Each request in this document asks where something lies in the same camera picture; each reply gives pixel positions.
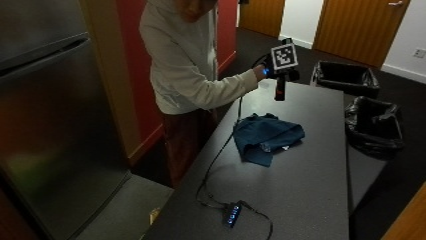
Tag white marker cube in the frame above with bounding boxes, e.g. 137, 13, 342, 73
269, 37, 298, 72

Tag blue cloth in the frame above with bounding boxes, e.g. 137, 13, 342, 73
231, 112, 306, 168

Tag rectangular black trash bin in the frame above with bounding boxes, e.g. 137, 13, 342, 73
310, 60, 382, 99

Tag narrow wooden door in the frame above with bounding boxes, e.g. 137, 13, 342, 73
238, 0, 286, 39

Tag round black trash bin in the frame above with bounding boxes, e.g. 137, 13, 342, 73
343, 95, 406, 158

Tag the person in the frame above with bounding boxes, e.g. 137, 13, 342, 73
138, 0, 261, 188

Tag wide wooden door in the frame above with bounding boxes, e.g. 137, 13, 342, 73
311, 0, 412, 69

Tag tan wooden side panel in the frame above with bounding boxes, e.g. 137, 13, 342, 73
78, 0, 143, 160

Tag black hub with blue lights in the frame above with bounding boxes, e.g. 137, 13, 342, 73
222, 200, 246, 229

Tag orange wooden cabinet corner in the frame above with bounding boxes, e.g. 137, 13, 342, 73
379, 181, 426, 240

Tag stainless steel refrigerator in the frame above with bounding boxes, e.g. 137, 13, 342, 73
0, 0, 133, 240

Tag long black cable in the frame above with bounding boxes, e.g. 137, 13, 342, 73
194, 95, 245, 210

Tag short black cable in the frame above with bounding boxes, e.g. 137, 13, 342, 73
241, 202, 274, 240

